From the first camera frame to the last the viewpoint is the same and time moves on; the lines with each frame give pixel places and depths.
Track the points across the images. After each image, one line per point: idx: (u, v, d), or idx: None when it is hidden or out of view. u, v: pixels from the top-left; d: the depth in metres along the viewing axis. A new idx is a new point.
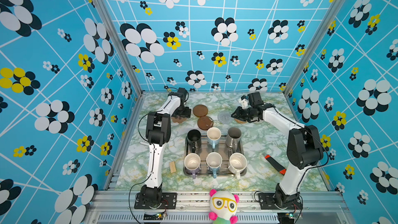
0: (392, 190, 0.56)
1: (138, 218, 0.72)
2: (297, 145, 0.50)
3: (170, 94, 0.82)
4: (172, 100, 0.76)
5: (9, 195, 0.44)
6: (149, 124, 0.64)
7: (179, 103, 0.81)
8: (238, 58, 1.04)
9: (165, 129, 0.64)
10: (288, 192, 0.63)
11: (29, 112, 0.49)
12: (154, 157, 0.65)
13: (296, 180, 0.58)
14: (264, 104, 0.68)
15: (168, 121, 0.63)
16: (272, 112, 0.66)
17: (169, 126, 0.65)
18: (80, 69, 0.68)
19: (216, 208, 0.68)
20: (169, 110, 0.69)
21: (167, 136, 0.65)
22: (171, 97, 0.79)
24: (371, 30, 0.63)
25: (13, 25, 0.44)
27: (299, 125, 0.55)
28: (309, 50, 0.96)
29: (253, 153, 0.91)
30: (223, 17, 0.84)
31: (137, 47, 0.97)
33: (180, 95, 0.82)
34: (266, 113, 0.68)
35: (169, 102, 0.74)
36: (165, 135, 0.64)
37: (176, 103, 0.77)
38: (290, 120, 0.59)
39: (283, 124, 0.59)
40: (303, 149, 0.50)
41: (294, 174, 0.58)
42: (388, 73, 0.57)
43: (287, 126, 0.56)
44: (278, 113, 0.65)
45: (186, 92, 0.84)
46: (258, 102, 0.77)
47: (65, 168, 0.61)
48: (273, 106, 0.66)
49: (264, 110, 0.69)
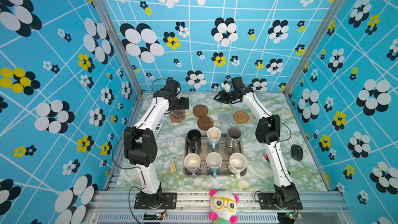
0: (392, 190, 0.56)
1: (138, 218, 0.72)
2: (261, 128, 0.68)
3: (155, 95, 0.65)
4: (156, 107, 0.60)
5: (9, 195, 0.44)
6: (127, 143, 0.50)
7: (167, 105, 0.64)
8: (238, 58, 1.04)
9: (147, 149, 0.50)
10: (281, 183, 0.67)
11: (29, 112, 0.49)
12: (143, 174, 0.57)
13: (276, 162, 0.69)
14: (245, 88, 0.84)
15: (149, 139, 0.49)
16: (250, 97, 0.79)
17: (152, 144, 0.51)
18: (80, 69, 0.68)
19: (216, 208, 0.68)
20: (151, 122, 0.54)
21: (151, 156, 0.52)
22: (155, 102, 0.62)
24: (371, 30, 0.63)
25: (14, 25, 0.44)
27: (268, 114, 0.70)
28: (309, 50, 0.96)
29: (253, 153, 0.91)
30: (223, 17, 0.84)
31: (137, 47, 0.97)
33: (167, 96, 0.65)
34: (244, 98, 0.81)
35: (153, 111, 0.58)
36: (148, 156, 0.50)
37: (162, 108, 0.61)
38: (262, 108, 0.73)
39: (256, 110, 0.74)
40: (267, 130, 0.68)
41: (271, 156, 0.70)
42: (388, 73, 0.57)
43: (259, 113, 0.72)
44: (255, 99, 0.78)
45: (176, 86, 0.75)
46: (240, 86, 0.88)
47: (65, 168, 0.61)
48: (252, 92, 0.82)
49: (243, 94, 0.81)
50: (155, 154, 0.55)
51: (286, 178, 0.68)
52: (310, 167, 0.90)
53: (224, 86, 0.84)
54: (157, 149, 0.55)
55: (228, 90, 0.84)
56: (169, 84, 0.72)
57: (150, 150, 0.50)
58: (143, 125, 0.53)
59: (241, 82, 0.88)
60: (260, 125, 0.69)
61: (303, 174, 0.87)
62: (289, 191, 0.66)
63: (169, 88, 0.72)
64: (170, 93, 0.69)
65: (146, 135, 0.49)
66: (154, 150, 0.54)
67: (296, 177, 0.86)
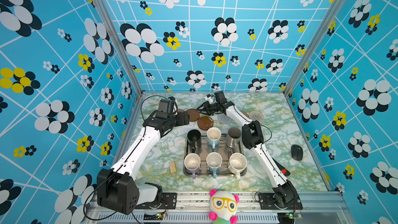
0: (393, 190, 0.56)
1: (138, 218, 0.72)
2: (246, 135, 0.76)
3: (145, 125, 0.56)
4: (143, 142, 0.50)
5: (9, 195, 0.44)
6: (102, 189, 0.41)
7: (157, 136, 0.55)
8: (238, 58, 1.04)
9: (124, 198, 0.40)
10: (278, 182, 0.69)
11: (28, 112, 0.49)
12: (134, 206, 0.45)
13: (266, 162, 0.73)
14: (226, 103, 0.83)
15: (125, 188, 0.39)
16: (232, 110, 0.89)
17: (130, 192, 0.41)
18: (80, 69, 0.68)
19: (216, 208, 0.68)
20: (133, 163, 0.45)
21: (129, 206, 0.42)
22: (141, 137, 0.52)
24: (371, 30, 0.63)
25: (13, 25, 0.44)
27: (249, 121, 0.80)
28: (309, 50, 0.96)
29: (253, 153, 0.91)
30: (223, 17, 0.84)
31: (137, 47, 0.97)
33: (157, 126, 0.56)
34: (227, 111, 0.91)
35: (136, 148, 0.48)
36: (124, 206, 0.41)
37: (151, 142, 0.52)
38: (243, 117, 0.83)
39: (239, 119, 0.83)
40: (250, 135, 0.76)
41: (260, 158, 0.75)
42: (388, 73, 0.57)
43: (241, 121, 0.81)
44: (237, 111, 0.88)
45: (171, 106, 0.64)
46: (223, 100, 0.98)
47: (65, 168, 0.61)
48: (233, 104, 0.93)
49: (226, 108, 0.91)
50: (136, 201, 0.46)
51: (280, 176, 0.70)
52: (310, 167, 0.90)
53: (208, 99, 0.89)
54: (139, 194, 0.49)
55: (212, 103, 1.04)
56: (162, 107, 0.62)
57: (126, 200, 0.40)
58: (122, 168, 0.43)
59: (223, 96, 0.97)
60: (244, 131, 0.76)
61: (303, 174, 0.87)
62: (287, 190, 0.67)
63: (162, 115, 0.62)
64: (164, 120, 0.59)
65: (123, 183, 0.40)
66: (133, 197, 0.44)
67: (296, 177, 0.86)
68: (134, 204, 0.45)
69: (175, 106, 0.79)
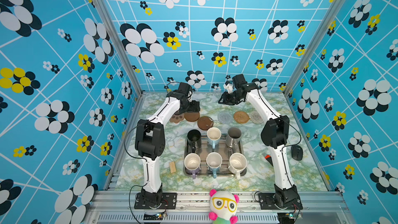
0: (392, 190, 0.56)
1: (138, 218, 0.72)
2: (270, 131, 0.61)
3: (168, 95, 0.70)
4: (168, 105, 0.64)
5: (8, 195, 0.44)
6: (139, 134, 0.54)
7: (178, 105, 0.68)
8: (238, 58, 1.04)
9: (156, 142, 0.53)
10: (283, 186, 0.66)
11: (28, 112, 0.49)
12: (147, 168, 0.59)
13: (281, 166, 0.65)
14: (248, 85, 0.76)
15: (158, 134, 0.53)
16: (255, 95, 0.71)
17: (160, 138, 0.54)
18: (80, 69, 0.68)
19: (216, 208, 0.68)
20: (163, 117, 0.58)
21: (159, 149, 0.54)
22: (168, 100, 0.67)
24: (371, 30, 0.63)
25: (13, 25, 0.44)
27: (275, 115, 0.63)
28: (309, 50, 0.96)
29: (253, 153, 0.91)
30: (223, 17, 0.84)
31: (137, 47, 0.97)
33: (180, 97, 0.70)
34: (249, 96, 0.73)
35: (165, 108, 0.62)
36: (156, 149, 0.54)
37: (173, 107, 0.65)
38: (269, 109, 0.66)
39: (263, 110, 0.66)
40: (274, 132, 0.61)
41: (276, 160, 0.66)
42: (388, 73, 0.57)
43: (266, 113, 0.65)
44: (260, 97, 0.70)
45: (188, 88, 0.80)
46: (242, 82, 0.81)
47: (65, 168, 0.61)
48: (257, 88, 0.74)
49: (247, 91, 0.73)
50: (162, 149, 0.58)
51: (288, 180, 0.66)
52: (310, 167, 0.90)
53: (226, 87, 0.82)
54: (165, 143, 0.59)
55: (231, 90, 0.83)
56: (182, 87, 0.77)
57: (157, 144, 0.53)
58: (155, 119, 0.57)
59: (242, 79, 0.81)
60: (269, 127, 0.61)
61: (303, 174, 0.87)
62: (289, 193, 0.66)
63: (182, 90, 0.77)
64: (183, 95, 0.71)
65: (157, 129, 0.53)
66: (161, 144, 0.56)
67: (296, 177, 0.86)
68: (161, 151, 0.57)
69: (192, 92, 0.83)
